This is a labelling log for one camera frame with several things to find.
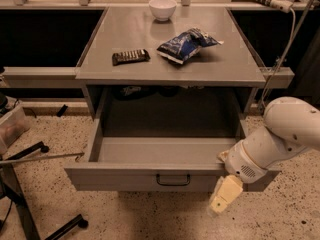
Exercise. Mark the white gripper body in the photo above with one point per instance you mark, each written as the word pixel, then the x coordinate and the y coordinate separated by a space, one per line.
pixel 240 162

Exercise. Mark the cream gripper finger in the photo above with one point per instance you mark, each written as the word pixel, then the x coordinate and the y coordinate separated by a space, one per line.
pixel 227 190
pixel 223 156

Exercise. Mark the grey top drawer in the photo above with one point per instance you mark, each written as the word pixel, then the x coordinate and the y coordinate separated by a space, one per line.
pixel 171 154

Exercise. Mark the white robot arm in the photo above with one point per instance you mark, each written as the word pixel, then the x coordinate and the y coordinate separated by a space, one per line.
pixel 291 127

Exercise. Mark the grey drawer cabinet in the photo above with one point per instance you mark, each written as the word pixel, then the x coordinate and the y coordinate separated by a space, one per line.
pixel 216 83

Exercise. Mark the blue chip bag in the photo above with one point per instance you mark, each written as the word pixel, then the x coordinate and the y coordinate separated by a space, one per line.
pixel 184 46

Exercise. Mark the dark chocolate bar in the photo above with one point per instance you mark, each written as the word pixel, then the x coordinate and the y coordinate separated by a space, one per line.
pixel 133 56

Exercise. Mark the thin metal rod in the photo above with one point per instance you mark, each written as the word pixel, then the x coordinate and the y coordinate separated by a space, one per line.
pixel 24 160

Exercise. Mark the white ceramic bowl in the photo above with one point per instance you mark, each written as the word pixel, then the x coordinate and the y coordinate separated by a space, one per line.
pixel 162 10

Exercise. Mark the small black floor object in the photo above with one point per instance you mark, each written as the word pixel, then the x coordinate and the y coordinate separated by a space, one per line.
pixel 62 110

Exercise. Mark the clear plastic storage bin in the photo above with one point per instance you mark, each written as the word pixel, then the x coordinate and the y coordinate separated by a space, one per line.
pixel 12 125

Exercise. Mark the black rolling stand base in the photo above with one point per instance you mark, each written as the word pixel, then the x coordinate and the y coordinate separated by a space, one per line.
pixel 10 188

